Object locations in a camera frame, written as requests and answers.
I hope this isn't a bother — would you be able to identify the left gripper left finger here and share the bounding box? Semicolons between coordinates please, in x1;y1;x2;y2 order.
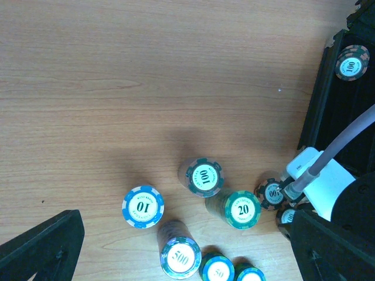
1;210;84;280

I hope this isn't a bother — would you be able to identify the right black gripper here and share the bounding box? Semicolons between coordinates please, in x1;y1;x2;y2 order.
330;172;374;243

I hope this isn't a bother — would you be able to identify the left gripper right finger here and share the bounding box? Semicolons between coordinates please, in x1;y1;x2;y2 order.
289;211;374;280

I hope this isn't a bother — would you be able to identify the brown short stack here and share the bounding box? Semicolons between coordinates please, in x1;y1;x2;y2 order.
335;44;370;81
254;178;287;211

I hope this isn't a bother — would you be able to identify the black poker set case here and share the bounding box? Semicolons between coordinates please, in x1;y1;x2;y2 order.
296;0;375;179

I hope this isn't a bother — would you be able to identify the blue short stack right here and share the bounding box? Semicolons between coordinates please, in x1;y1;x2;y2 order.
234;263;266;281

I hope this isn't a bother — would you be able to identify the blue short stack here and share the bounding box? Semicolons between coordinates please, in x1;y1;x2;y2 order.
199;252;235;281
234;263;266;281

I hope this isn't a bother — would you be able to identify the green tall chip stack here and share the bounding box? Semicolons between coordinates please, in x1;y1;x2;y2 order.
205;187;261;230

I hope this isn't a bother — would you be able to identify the purple chip stack upper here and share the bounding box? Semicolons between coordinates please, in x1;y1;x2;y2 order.
122;185;165;229

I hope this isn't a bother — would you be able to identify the purple chip stack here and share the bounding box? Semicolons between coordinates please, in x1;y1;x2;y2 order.
157;220;202;280
122;185;165;229

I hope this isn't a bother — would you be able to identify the blue short stack left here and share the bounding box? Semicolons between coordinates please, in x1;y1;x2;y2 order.
199;252;235;281

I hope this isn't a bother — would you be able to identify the purple chip stack lower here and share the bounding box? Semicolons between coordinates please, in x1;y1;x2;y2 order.
157;220;202;280

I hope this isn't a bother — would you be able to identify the brown tall chip stack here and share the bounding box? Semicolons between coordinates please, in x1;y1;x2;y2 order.
178;157;224;198

